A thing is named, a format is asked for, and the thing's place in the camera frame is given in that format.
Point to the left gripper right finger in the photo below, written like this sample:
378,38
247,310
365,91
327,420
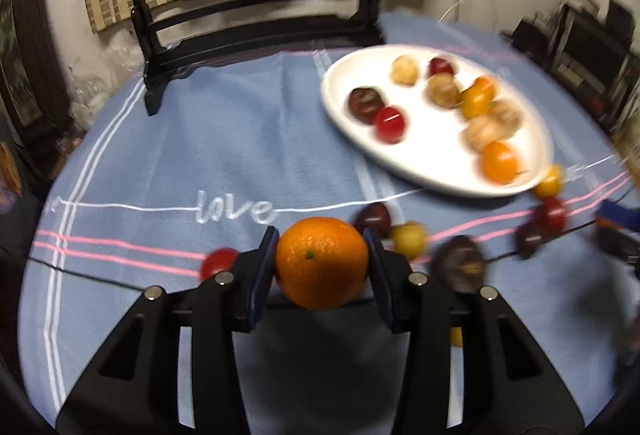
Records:
499,382

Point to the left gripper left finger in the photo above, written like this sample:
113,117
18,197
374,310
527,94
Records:
130,385

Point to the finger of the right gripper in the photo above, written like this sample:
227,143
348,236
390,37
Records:
618,244
619,215

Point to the dark purple plum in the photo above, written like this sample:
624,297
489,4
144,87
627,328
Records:
528,239

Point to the red cherry tomato back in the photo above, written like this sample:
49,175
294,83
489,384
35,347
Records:
217,261

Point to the red cherry tomato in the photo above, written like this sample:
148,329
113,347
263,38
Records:
390,125
217,261

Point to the large tan passion fruit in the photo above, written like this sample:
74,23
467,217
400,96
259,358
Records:
508,115

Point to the tan round fruit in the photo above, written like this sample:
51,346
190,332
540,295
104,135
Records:
443,90
482,131

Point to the large orange mandarin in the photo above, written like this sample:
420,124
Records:
321,263

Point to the small orange mandarin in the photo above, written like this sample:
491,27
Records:
475,102

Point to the big red plum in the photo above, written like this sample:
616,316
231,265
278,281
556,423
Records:
439,65

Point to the pale yellow round fruit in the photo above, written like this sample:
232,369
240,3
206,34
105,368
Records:
405,70

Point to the orange kumquat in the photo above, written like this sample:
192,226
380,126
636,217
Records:
487,85

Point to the small yellow-green longan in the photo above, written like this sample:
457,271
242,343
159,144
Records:
456,337

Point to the yellow-green orange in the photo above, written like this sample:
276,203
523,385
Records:
550,186

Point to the large dark mangosteen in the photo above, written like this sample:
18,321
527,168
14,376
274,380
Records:
459,265

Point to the small yellow fruit back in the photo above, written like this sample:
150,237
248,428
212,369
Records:
409,239

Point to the blue striped tablecloth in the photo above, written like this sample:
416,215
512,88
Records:
234,150

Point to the computer monitor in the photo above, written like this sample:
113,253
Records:
582,52

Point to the small dark plum back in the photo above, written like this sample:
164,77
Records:
374,216

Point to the white oval plate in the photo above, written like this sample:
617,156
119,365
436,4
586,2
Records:
432,153

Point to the framed painting dark wood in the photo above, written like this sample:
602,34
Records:
33,83

